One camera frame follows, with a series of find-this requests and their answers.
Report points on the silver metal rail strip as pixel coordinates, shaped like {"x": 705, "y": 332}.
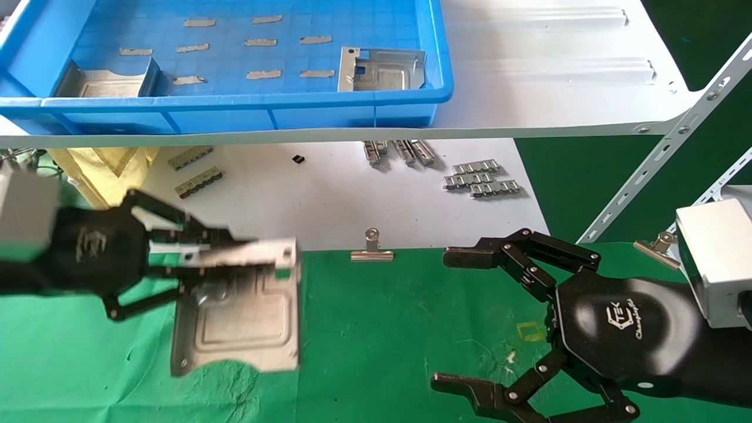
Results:
{"x": 494, "y": 189}
{"x": 476, "y": 167}
{"x": 424, "y": 153}
{"x": 467, "y": 181}
{"x": 374, "y": 153}
{"x": 404, "y": 151}

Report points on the blue plastic tray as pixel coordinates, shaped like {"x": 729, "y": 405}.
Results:
{"x": 235, "y": 117}

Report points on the white metal shelf board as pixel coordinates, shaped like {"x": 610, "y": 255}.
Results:
{"x": 529, "y": 100}

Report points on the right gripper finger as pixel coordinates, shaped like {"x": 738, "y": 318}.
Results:
{"x": 470, "y": 257}

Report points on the white lower board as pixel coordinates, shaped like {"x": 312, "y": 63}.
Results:
{"x": 329, "y": 200}

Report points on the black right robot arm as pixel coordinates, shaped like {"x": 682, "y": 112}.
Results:
{"x": 737, "y": 370}

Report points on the dark metal rail strip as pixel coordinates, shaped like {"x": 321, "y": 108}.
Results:
{"x": 200, "y": 183}
{"x": 191, "y": 158}

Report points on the white background shelving rack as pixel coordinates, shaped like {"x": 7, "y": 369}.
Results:
{"x": 722, "y": 183}

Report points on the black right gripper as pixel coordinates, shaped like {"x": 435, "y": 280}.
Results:
{"x": 634, "y": 335}

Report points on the white perforated rack upright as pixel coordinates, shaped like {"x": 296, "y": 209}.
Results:
{"x": 664, "y": 153}

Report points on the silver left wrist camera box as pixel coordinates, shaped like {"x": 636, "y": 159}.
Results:
{"x": 26, "y": 214}

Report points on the green table cloth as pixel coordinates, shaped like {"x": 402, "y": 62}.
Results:
{"x": 382, "y": 329}

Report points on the silver binder clip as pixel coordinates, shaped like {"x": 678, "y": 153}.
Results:
{"x": 655, "y": 252}
{"x": 372, "y": 255}

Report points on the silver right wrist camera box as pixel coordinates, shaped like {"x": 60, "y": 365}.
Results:
{"x": 719, "y": 264}

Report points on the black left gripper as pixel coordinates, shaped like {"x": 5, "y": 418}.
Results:
{"x": 88, "y": 249}

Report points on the yellow woven bag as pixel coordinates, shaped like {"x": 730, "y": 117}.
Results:
{"x": 117, "y": 170}

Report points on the silver stamped metal bracket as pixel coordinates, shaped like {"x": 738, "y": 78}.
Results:
{"x": 382, "y": 76}
{"x": 106, "y": 85}
{"x": 247, "y": 317}

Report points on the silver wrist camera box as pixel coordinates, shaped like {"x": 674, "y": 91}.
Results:
{"x": 26, "y": 214}
{"x": 719, "y": 264}

